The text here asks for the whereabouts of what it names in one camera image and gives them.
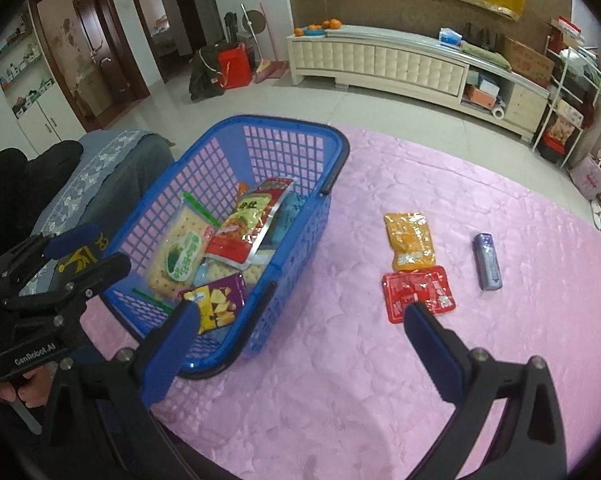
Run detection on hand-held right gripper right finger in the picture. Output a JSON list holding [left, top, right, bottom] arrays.
[[404, 301, 569, 480]]

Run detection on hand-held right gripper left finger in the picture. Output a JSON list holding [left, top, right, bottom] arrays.
[[43, 300, 202, 480]]

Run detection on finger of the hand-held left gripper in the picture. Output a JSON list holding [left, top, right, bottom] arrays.
[[0, 223, 102, 282], [3, 252, 132, 312]]

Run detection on black yellow snack packet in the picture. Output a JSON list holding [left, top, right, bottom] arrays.
[[55, 232, 110, 282]]

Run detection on red snack packet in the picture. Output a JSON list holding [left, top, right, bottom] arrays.
[[381, 266, 457, 325], [204, 176, 295, 269]]

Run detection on purple chips packet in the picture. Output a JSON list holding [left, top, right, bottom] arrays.
[[178, 272, 249, 336]]

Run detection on green label cracker packet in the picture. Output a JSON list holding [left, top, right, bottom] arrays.
[[148, 192, 222, 304]]

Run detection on clear cracker packet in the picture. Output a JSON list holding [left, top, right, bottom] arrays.
[[195, 240, 277, 287]]

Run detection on blue plastic basket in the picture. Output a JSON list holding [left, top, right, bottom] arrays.
[[103, 115, 351, 380]]

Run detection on light blue snack packet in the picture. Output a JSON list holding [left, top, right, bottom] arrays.
[[260, 190, 307, 261]]

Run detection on black jacket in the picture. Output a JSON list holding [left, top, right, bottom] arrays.
[[0, 140, 84, 261]]

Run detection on pink quilted bedspread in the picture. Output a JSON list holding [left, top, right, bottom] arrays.
[[80, 125, 601, 480]]

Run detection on grey lace-trimmed cover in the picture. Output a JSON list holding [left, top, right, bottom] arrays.
[[30, 129, 176, 241]]

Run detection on person's dark clothing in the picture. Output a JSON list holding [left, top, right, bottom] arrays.
[[0, 345, 206, 480]]

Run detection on purple snack bar packet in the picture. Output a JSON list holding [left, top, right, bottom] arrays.
[[473, 232, 504, 292]]

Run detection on orange snack packet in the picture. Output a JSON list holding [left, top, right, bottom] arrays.
[[384, 211, 439, 272]]

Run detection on brown wooden door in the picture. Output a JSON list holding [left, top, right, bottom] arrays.
[[28, 0, 151, 134]]

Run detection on dark green bag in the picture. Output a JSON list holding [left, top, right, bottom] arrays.
[[189, 45, 226, 101]]

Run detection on red shopping bag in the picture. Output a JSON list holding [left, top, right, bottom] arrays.
[[217, 44, 252, 91]]

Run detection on pink paper bag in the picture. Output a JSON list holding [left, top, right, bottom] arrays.
[[570, 152, 601, 202]]

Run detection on dark framed doorway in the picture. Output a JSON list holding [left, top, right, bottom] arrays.
[[123, 0, 222, 84]]

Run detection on broom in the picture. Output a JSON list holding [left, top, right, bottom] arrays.
[[253, 2, 289, 84]]

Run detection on orange shelf box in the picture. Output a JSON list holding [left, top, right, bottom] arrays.
[[465, 85, 499, 109]]

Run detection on cream tv cabinet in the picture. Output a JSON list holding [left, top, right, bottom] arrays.
[[286, 25, 551, 143]]

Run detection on green folded cloth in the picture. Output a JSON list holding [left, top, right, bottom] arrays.
[[460, 42, 511, 69]]

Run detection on cardboard box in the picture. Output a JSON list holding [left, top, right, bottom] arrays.
[[503, 35, 556, 89]]

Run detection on red box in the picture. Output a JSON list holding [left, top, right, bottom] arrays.
[[550, 16, 584, 51]]

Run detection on white wall cabinet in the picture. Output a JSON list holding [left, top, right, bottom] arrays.
[[0, 0, 67, 157]]

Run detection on white wire rack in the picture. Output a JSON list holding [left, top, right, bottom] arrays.
[[533, 35, 601, 169]]

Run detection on round wall decoration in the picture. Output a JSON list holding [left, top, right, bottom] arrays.
[[240, 10, 268, 31]]

